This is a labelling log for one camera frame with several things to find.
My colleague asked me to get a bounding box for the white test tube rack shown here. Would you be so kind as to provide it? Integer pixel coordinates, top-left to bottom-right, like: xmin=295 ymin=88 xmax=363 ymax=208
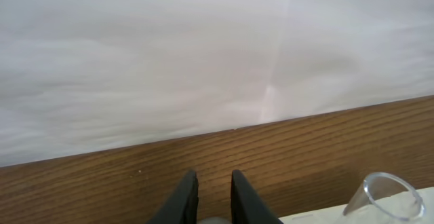
xmin=279 ymin=186 xmax=434 ymax=224

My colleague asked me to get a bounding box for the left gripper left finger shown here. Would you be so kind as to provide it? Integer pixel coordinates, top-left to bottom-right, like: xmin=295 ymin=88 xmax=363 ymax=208
xmin=145 ymin=169 xmax=199 ymax=224

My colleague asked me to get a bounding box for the clear test tube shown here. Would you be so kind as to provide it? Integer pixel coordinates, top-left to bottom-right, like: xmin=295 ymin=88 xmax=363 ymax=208
xmin=342 ymin=172 xmax=427 ymax=222

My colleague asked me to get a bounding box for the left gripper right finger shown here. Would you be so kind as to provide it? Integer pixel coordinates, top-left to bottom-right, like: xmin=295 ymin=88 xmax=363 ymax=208
xmin=231 ymin=169 xmax=284 ymax=224

